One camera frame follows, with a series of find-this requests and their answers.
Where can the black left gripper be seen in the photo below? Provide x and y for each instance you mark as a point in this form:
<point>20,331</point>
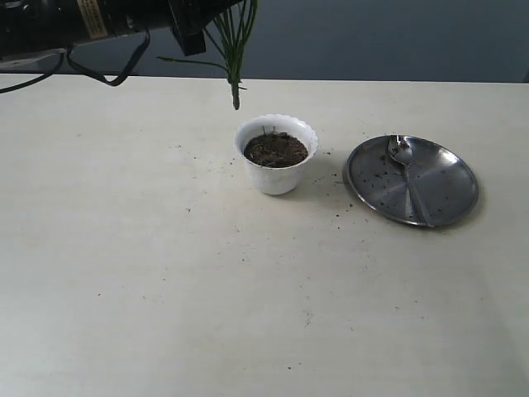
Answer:
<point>31,30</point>

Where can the artificial red flower stem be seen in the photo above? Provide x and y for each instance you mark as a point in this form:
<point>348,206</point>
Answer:
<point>234,27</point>

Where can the stainless steel spork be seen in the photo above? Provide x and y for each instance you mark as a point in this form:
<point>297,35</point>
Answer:
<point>401,153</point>

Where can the dark soil in pot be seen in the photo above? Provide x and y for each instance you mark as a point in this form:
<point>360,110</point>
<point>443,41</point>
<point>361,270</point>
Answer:
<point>275,150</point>

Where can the white scalloped flower pot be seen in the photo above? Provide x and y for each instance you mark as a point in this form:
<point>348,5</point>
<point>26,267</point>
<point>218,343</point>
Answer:
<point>275,181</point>

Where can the round stainless steel plate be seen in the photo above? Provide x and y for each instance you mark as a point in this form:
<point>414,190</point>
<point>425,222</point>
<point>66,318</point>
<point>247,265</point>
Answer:
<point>447,185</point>

